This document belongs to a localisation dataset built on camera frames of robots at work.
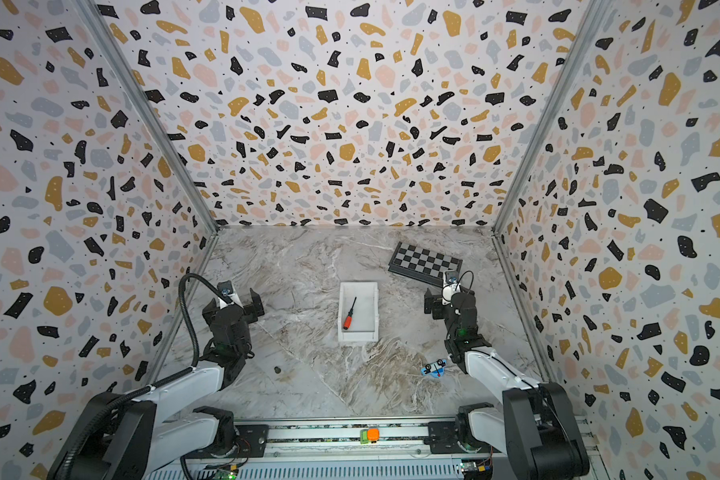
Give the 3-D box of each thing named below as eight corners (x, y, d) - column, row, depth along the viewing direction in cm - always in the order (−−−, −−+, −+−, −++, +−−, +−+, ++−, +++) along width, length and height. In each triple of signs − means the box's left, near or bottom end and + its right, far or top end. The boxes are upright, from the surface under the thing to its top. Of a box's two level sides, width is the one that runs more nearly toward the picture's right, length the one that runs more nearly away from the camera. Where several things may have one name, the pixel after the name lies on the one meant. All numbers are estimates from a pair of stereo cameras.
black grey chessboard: (387, 271, 112) (387, 264, 108) (398, 247, 119) (398, 240, 116) (453, 291, 106) (456, 285, 103) (460, 266, 114) (462, 259, 110)
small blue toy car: (420, 377, 86) (421, 374, 85) (419, 361, 89) (420, 358, 88) (446, 377, 86) (448, 375, 85) (444, 361, 90) (445, 358, 88)
